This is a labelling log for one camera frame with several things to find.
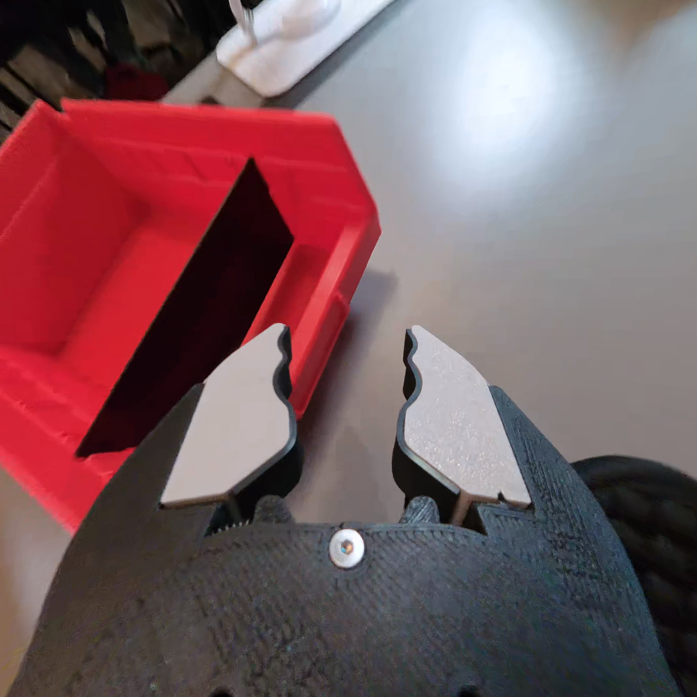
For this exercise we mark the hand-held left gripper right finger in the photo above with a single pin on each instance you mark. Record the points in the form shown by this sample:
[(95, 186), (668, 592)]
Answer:
[(463, 435)]

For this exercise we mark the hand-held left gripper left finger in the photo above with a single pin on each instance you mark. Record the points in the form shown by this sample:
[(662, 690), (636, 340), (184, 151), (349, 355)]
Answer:
[(234, 430)]

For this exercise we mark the red plastic bin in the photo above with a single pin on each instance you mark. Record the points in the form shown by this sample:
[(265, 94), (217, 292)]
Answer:
[(81, 245)]

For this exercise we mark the black ribbed wrist rest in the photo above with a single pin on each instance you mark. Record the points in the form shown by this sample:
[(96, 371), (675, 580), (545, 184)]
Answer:
[(653, 517)]

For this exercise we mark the dark red floor bin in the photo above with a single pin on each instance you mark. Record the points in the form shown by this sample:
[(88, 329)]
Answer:
[(136, 81)]

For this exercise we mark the instruction sheet on stand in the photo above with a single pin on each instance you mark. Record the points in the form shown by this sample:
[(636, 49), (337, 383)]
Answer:
[(283, 60)]

